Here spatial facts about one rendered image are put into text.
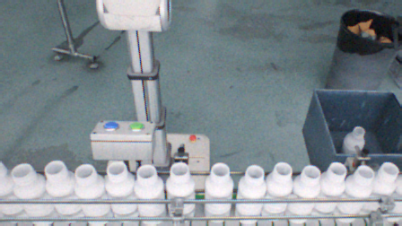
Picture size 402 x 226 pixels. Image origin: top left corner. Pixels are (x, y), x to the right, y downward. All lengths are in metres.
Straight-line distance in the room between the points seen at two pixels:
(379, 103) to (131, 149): 0.95
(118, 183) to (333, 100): 0.88
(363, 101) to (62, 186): 1.06
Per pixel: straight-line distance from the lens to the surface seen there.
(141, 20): 1.18
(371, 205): 0.90
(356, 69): 2.53
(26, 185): 0.81
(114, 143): 0.88
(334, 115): 1.43
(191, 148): 1.97
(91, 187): 0.78
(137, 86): 1.38
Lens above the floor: 1.75
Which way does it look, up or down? 44 degrees down
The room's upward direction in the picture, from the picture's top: 7 degrees clockwise
